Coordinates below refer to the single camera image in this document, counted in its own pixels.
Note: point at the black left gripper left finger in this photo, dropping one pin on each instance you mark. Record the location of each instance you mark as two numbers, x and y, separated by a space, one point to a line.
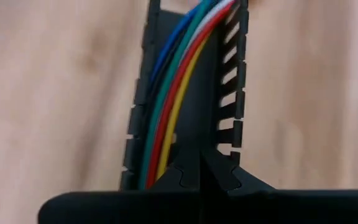
120 208

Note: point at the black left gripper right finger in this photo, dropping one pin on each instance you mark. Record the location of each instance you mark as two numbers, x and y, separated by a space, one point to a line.
275 208

